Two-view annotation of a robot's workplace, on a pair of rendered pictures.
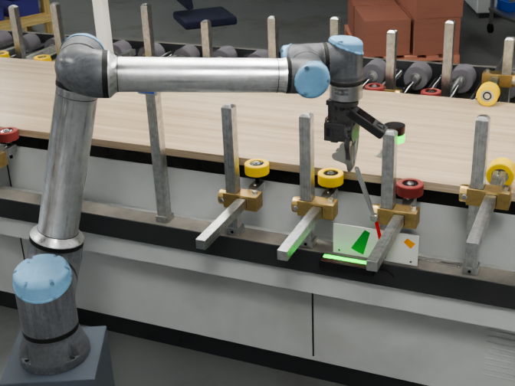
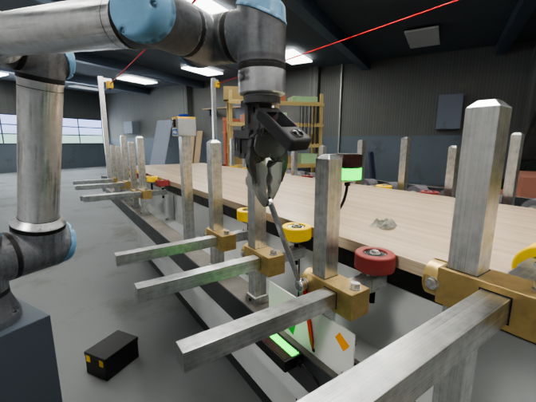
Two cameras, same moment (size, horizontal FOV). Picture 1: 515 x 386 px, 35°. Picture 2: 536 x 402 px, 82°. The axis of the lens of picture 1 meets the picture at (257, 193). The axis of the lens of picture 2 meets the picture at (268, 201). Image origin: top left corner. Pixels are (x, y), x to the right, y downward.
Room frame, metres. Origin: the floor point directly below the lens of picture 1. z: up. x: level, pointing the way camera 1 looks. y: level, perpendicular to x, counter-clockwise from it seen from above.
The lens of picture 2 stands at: (1.59, -0.58, 1.13)
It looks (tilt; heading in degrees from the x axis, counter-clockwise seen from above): 11 degrees down; 31
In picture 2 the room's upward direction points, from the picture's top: straight up
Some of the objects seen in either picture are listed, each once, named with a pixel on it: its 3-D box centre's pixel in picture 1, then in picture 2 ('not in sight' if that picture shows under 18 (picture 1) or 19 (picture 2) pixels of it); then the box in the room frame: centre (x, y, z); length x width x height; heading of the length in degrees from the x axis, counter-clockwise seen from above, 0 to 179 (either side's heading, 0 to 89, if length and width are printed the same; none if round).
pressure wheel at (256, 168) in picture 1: (257, 178); (249, 224); (2.43, 0.00, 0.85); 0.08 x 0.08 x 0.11
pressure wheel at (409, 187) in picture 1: (409, 198); (373, 276); (2.22, -0.46, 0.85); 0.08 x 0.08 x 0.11
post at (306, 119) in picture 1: (307, 188); (257, 233); (2.25, -0.15, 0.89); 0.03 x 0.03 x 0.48; 66
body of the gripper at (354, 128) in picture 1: (342, 119); (259, 129); (2.12, -0.24, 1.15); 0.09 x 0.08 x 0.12; 66
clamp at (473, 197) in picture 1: (485, 195); (485, 293); (2.03, -0.63, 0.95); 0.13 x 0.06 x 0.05; 66
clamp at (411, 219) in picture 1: (395, 214); (333, 289); (2.14, -0.40, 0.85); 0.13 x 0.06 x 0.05; 66
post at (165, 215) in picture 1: (158, 158); (187, 194); (2.46, 0.32, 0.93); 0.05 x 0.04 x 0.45; 66
